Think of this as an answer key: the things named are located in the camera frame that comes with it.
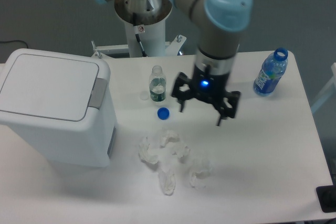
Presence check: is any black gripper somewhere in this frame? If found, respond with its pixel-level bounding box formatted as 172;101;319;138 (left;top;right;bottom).
171;65;241;126

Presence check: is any white push-button trash can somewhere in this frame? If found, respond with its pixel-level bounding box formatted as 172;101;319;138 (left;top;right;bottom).
1;49;117;167

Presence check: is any blue bottle cap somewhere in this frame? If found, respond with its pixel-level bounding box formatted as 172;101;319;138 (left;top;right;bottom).
157;107;170;120

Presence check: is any clear green-label plastic bottle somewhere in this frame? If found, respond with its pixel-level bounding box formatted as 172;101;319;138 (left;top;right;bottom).
149;65;166;102

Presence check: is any crumpled white tissue top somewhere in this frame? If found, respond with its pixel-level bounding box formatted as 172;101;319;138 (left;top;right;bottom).
160;130;180;147

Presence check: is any crumpled white tissue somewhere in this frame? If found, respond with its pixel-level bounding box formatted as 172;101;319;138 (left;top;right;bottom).
158;169;176;196
160;130;180;147
189;157;212;189
138;136;159;165
171;142;191;158

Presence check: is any crumpled white tissue middle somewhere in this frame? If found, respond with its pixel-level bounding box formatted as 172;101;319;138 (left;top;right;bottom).
171;142;191;158

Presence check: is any white bottle cap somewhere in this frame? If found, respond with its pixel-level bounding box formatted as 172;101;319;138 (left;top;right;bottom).
140;92;149;101

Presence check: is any crumpled white tissue right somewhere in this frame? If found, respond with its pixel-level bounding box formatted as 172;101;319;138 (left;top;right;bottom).
189;157;212;189

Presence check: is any blue plastic bottle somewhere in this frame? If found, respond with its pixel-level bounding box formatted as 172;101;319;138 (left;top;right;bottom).
253;47;288;97

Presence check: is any crumpled white tissue left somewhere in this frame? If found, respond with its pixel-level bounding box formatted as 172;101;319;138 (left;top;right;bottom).
138;136;159;165

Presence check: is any crumpled white tissue bottom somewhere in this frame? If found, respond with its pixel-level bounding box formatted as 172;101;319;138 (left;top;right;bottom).
158;169;176;196

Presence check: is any black device table corner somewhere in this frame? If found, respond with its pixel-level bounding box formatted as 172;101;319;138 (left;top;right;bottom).
316;185;335;213

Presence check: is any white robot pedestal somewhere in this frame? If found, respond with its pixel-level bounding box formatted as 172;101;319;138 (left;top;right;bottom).
91;0;187;59

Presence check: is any black cable on floor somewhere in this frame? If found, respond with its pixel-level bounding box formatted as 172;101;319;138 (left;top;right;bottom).
0;39;28;47

